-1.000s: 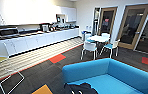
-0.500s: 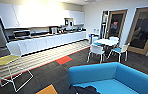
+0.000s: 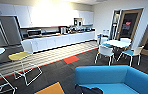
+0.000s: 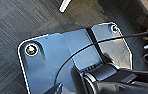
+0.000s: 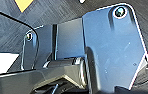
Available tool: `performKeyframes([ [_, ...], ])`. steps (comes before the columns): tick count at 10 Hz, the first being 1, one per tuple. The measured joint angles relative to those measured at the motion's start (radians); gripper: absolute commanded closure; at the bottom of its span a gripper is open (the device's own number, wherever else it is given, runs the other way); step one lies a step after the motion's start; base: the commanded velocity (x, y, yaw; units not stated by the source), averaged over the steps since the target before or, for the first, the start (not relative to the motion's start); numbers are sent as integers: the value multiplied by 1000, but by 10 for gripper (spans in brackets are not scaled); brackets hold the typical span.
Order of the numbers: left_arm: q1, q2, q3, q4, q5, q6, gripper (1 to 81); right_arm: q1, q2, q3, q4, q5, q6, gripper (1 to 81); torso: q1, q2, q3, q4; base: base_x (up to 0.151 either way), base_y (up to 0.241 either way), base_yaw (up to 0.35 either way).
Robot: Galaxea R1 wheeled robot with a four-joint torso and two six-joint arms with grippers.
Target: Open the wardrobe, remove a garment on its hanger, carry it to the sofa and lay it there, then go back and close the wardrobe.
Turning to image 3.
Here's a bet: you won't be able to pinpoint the white chair yellow seat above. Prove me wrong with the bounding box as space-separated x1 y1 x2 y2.
8 39 44 87

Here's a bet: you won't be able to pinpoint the black microwave oven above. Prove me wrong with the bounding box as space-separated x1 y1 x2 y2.
27 29 43 38

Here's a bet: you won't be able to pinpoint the white kitchen counter cabinets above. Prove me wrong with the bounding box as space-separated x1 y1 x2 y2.
21 30 99 54

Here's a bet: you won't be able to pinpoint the white chair teal seat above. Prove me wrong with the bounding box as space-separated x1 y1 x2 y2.
99 35 114 47
117 45 145 68

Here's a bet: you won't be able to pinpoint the dark wall mounted screen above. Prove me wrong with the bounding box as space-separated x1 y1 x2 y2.
73 17 84 27

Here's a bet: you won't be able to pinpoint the blue sofa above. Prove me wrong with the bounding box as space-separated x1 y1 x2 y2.
73 64 148 94

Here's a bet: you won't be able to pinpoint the square white dining table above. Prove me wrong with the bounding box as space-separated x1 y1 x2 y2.
103 39 132 48

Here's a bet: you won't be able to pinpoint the white dining chair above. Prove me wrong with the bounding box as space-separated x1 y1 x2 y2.
94 44 116 67
119 37 133 43

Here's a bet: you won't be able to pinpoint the red door sign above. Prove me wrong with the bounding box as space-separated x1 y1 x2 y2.
124 21 132 28

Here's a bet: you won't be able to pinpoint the silver coffee machine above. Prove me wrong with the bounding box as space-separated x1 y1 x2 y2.
59 26 68 35

